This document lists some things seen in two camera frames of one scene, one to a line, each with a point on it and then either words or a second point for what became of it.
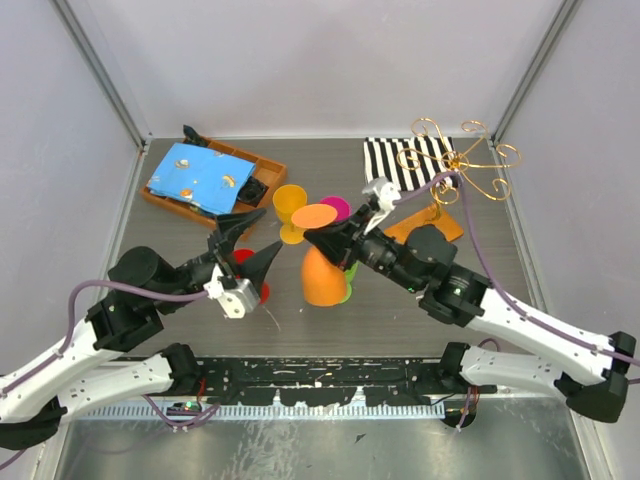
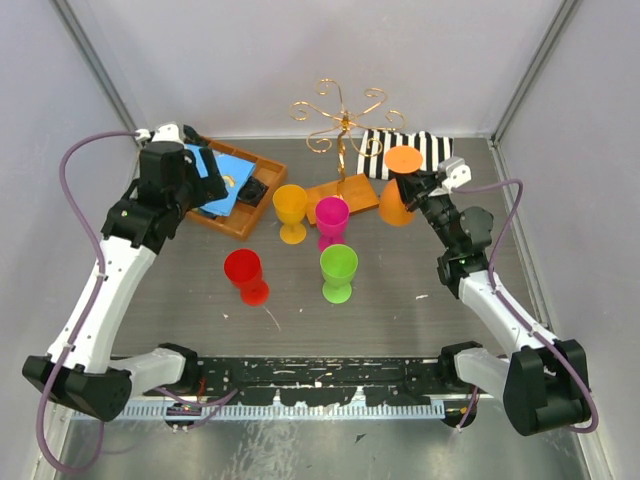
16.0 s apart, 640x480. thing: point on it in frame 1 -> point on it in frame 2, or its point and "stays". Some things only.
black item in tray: x=252 y=192 stays
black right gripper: x=349 y=235 -> x=416 y=186
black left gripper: x=230 y=229 -> x=209 y=187
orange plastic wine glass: x=324 y=280 -> x=398 y=160
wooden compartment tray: x=267 y=170 stays
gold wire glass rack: x=446 y=190 -> x=329 y=107
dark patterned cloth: x=192 y=137 stays
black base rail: x=330 y=381 stays
